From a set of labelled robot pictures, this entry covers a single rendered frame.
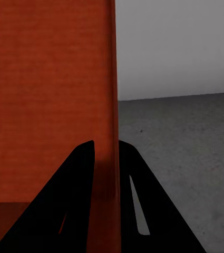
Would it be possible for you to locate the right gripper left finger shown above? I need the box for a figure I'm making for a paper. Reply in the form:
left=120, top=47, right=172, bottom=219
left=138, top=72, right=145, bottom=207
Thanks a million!
left=0, top=140, right=95, bottom=253

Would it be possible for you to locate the storage box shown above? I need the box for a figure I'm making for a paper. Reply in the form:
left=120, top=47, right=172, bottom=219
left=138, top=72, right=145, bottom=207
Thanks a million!
left=0, top=0, right=121, bottom=253

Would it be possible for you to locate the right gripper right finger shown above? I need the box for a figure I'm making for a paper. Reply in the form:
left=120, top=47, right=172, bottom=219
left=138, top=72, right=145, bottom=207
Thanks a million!
left=119, top=140, right=207, bottom=253

